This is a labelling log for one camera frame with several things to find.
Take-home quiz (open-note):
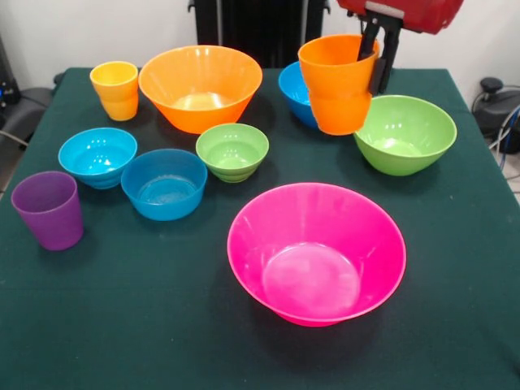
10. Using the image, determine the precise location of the black computer tower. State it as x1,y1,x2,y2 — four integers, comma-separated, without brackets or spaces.
0,34,21,107

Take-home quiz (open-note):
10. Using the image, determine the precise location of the large green bowl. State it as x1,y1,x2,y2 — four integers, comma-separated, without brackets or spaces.
353,94,458,177

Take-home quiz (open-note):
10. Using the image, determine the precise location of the purple cup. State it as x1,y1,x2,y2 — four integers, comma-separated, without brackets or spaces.
11,171,85,252

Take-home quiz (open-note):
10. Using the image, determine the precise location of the yellow cup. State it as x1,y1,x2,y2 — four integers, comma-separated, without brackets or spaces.
89,60,140,122

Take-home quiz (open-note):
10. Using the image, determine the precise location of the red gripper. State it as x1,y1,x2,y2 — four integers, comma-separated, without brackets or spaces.
336,0,465,93

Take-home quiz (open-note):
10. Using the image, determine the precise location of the small light blue bowl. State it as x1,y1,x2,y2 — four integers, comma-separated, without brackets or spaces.
58,127,138,190

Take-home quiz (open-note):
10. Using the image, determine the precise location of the small green bowl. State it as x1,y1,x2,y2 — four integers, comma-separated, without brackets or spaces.
195,123,270,184

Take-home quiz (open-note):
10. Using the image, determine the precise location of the large pink bowl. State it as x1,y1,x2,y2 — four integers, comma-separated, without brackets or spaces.
226,182,407,328

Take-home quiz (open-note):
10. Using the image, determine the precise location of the orange cup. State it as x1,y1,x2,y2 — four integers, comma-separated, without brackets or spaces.
297,33,381,137

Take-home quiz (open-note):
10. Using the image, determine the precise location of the large orange bowl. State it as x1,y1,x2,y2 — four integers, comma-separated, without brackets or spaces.
137,45,264,135

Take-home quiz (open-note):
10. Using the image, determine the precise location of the dark green tablecloth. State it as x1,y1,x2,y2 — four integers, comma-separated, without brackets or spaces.
0,67,520,390

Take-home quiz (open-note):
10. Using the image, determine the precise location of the dark blue bowl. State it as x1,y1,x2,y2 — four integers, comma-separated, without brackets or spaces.
120,148,209,223

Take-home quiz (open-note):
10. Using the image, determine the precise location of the medium blue bowl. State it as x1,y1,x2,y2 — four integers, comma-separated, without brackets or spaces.
278,61,320,130

